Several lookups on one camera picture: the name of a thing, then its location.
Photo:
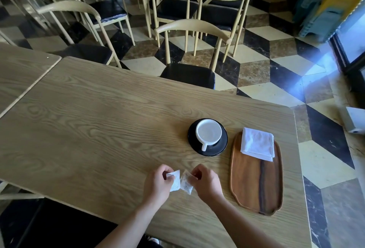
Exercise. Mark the person's left hand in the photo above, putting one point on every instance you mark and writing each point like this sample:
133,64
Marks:
155,186

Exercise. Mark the person's right hand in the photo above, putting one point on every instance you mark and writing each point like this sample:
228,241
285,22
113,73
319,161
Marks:
209,185

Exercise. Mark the person's left thumb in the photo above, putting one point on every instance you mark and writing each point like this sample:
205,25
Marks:
170,180

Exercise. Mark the person's right thumb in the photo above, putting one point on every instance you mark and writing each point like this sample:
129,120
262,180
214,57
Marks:
195,179

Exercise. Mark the white paper sugar packet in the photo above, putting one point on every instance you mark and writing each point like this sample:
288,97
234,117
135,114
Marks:
175,182

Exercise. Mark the clear plastic sachet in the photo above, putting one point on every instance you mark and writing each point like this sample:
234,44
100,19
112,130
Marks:
186,183

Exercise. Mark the person's left forearm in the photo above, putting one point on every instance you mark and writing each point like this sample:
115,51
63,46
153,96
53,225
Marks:
128,227

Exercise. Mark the person's right forearm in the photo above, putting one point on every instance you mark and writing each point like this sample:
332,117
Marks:
242,226

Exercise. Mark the black saucer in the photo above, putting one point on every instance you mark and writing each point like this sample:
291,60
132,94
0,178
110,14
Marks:
194,142

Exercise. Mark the white coffee cup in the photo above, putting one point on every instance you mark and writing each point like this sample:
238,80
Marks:
208,132

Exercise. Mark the brown wooden tray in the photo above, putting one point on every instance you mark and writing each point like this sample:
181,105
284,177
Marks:
258,188

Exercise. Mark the white folded napkin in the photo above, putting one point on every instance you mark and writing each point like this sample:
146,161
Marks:
256,145

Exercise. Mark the white box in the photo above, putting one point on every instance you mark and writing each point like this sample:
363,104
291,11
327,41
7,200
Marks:
355,121

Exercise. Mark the light wooden table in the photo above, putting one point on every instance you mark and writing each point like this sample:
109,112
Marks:
20,71

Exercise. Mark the stack of blue plastic stools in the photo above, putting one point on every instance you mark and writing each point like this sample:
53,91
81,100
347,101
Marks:
313,14

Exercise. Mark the black door frame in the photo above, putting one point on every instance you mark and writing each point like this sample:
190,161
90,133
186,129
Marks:
346,56

